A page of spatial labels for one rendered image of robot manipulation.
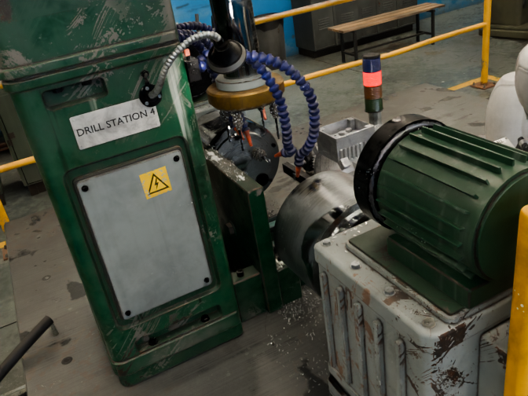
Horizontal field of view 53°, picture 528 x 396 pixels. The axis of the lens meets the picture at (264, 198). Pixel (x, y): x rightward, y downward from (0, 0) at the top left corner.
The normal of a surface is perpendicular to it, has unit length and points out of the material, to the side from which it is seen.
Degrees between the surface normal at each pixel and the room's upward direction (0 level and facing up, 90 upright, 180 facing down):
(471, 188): 40
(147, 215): 90
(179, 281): 90
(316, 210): 32
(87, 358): 0
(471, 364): 89
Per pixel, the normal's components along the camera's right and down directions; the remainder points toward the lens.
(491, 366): -0.88, 0.33
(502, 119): -0.74, 0.40
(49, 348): -0.14, -0.87
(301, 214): -0.71, -0.41
